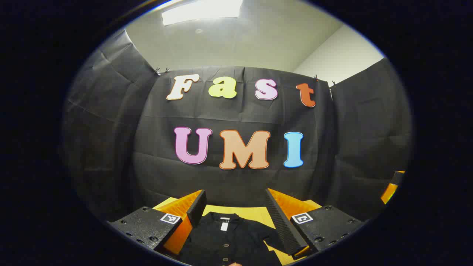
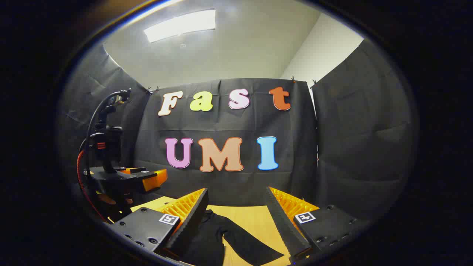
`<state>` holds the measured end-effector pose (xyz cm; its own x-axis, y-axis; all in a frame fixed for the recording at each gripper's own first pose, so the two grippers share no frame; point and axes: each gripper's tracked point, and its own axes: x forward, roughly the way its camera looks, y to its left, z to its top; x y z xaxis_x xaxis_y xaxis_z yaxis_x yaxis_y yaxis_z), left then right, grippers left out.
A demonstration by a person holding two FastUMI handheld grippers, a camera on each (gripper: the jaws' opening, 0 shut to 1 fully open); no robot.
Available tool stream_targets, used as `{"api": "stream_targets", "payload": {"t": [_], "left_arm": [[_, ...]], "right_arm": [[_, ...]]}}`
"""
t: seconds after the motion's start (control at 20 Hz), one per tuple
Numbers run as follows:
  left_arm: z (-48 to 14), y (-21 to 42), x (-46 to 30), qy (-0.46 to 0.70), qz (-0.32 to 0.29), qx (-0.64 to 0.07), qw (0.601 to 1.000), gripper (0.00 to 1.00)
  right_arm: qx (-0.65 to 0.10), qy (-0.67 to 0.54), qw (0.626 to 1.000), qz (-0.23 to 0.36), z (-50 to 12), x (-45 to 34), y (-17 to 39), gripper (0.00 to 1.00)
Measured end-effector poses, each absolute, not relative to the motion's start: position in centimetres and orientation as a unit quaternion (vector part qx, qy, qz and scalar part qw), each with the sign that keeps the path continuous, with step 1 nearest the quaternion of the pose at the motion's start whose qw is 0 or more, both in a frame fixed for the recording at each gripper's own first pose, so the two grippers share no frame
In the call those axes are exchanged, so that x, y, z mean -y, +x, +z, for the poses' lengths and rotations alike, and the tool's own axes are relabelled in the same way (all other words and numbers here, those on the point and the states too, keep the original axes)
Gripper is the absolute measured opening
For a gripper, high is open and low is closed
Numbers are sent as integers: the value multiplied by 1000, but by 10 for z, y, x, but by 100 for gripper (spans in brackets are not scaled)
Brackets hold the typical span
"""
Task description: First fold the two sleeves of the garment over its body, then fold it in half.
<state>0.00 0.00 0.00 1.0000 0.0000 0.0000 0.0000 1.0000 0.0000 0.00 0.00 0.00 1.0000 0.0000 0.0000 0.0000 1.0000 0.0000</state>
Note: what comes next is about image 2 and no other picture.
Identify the red cable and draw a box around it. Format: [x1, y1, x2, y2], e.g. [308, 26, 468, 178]
[76, 150, 109, 223]

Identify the black buttoned shirt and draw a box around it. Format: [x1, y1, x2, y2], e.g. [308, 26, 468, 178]
[183, 209, 285, 266]

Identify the black backdrop cloth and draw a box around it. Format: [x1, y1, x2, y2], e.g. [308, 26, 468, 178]
[59, 39, 418, 222]

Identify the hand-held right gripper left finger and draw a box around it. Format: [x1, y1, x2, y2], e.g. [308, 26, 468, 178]
[109, 188, 210, 259]

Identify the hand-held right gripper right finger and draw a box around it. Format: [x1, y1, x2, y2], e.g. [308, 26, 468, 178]
[264, 187, 370, 261]

